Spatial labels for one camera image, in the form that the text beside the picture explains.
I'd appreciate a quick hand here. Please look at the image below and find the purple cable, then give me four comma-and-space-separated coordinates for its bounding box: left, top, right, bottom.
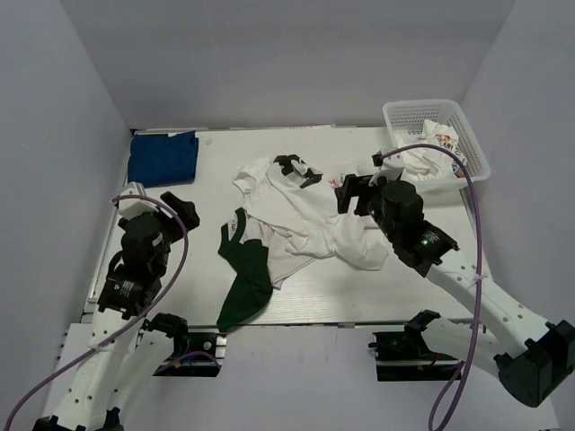
0, 194, 190, 431
379, 144, 482, 431

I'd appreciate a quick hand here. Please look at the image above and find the white green raglan t-shirt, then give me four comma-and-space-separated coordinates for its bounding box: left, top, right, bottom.
217, 207, 292, 332

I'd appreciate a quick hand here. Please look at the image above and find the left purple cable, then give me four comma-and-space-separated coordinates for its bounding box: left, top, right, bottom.
0, 194, 190, 431

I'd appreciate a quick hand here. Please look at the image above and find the folded blue t-shirt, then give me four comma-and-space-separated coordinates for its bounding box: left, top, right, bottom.
128, 131, 199, 188

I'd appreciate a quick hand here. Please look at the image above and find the white printed t-shirt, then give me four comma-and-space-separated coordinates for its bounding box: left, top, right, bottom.
233, 154, 388, 281

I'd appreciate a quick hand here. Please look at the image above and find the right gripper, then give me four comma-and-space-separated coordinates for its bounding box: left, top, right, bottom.
334, 174, 400, 243

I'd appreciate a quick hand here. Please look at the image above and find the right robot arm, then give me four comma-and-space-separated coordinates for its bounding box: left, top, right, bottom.
335, 174, 574, 408

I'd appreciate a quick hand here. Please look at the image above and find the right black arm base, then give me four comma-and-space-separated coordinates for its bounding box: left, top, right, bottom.
368, 331, 461, 383

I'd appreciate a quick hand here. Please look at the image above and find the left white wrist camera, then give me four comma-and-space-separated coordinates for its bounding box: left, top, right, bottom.
111, 181, 158, 220

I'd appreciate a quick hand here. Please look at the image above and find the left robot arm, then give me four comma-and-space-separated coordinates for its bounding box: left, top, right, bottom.
34, 183, 200, 430

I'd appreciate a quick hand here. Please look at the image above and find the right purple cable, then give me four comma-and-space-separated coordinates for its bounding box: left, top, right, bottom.
379, 144, 482, 431

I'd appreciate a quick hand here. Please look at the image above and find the white plastic basket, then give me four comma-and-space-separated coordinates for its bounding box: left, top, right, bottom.
382, 99, 491, 191

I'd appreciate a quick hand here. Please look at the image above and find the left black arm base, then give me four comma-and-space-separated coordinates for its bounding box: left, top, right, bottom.
155, 327, 227, 378

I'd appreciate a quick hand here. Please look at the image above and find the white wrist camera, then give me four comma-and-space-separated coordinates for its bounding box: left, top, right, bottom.
111, 181, 158, 220
371, 151, 405, 182

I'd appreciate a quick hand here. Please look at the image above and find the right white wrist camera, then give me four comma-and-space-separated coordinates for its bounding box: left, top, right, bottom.
371, 151, 405, 182

